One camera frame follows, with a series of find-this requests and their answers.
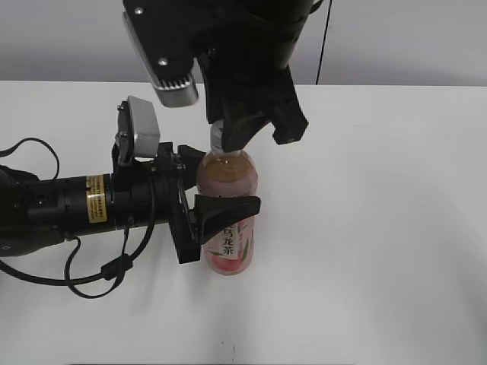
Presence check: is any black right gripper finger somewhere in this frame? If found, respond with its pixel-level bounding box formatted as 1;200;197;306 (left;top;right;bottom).
221;110;272;153
206;97;228;124

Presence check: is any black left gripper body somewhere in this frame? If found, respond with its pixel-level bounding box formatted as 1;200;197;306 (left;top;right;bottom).
111;142;200;263

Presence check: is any peach oolong tea bottle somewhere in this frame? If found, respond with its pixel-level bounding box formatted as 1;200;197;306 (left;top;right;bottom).
196;148;259;275

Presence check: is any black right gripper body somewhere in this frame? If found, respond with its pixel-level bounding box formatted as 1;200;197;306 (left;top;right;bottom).
123;1;309;144

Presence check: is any white bottle cap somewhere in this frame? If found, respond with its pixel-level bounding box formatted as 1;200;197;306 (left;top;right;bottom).
210;119;224;154

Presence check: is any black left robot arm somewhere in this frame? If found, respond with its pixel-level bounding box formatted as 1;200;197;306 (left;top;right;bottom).
1;142;261;264

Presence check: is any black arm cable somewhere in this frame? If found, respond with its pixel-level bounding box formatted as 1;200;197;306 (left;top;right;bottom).
314;0;333;85
0;137;155;300

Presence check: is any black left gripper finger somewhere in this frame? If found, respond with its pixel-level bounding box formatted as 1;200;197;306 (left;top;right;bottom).
177;144;206;190
193;195;261;246

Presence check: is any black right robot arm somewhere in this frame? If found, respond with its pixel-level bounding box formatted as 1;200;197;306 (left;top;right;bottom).
123;1;316;152

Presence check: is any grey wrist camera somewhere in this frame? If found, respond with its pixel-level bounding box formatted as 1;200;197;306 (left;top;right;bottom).
116;95;161;166
123;5;199;108

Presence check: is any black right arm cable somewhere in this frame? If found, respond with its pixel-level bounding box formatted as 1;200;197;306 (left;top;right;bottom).
314;0;333;85

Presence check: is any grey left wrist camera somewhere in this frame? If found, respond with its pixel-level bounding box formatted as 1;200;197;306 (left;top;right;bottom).
116;95;161;166

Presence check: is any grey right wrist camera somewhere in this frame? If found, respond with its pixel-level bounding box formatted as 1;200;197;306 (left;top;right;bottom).
123;5;199;108

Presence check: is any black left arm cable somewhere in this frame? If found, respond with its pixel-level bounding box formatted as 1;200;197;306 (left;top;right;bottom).
0;137;155;300

